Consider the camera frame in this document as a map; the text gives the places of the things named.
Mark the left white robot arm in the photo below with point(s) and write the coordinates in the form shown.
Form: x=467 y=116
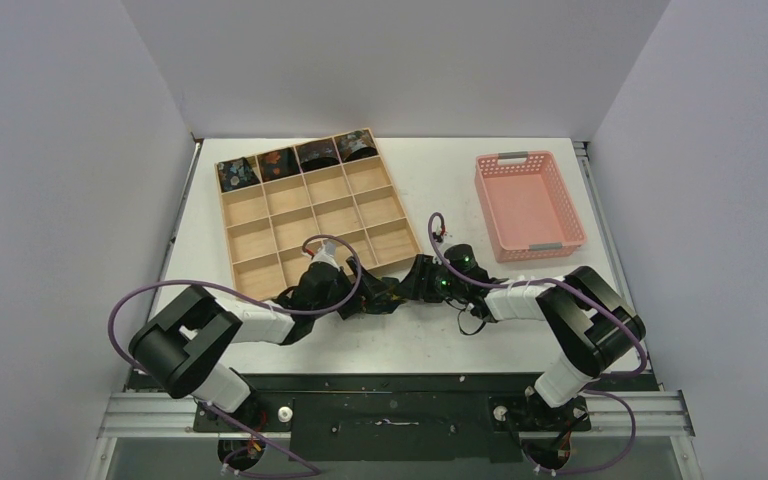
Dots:
x=181 y=347

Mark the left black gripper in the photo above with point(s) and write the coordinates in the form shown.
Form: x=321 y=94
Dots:
x=343 y=279

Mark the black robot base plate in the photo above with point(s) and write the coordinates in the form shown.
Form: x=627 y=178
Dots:
x=422 y=417

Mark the blue yellow floral tie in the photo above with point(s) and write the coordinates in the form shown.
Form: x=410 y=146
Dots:
x=388 y=301

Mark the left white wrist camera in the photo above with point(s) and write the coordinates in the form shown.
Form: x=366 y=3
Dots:
x=325 y=254

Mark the pink plastic basket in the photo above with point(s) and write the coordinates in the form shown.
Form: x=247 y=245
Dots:
x=528 y=210

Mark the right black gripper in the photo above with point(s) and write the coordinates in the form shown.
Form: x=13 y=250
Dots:
x=420 y=278

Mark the rolled blue floral tie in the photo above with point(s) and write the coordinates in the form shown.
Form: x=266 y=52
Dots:
x=236 y=174

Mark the rolled brown patterned tie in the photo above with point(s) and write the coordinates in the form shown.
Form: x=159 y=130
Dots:
x=355 y=145

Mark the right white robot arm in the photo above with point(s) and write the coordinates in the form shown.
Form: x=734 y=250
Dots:
x=591 y=322

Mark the rolled orange floral tie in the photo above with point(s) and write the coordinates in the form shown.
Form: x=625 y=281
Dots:
x=278 y=164

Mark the wooden compartment tray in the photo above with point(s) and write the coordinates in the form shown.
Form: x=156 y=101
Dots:
x=267 y=225

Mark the rolled dark patterned tie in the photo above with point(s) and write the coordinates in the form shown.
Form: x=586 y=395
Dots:
x=317 y=154

